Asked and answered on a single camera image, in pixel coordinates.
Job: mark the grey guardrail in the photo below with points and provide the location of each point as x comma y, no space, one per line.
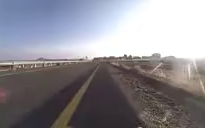
33,63

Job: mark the grey asphalt road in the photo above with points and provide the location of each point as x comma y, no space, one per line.
100,100

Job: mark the distant building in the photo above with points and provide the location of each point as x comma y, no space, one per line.
156,55

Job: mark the yellow painted line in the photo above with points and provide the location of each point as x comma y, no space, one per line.
75,101

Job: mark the row of distant trees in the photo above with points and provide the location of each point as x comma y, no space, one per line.
123,57

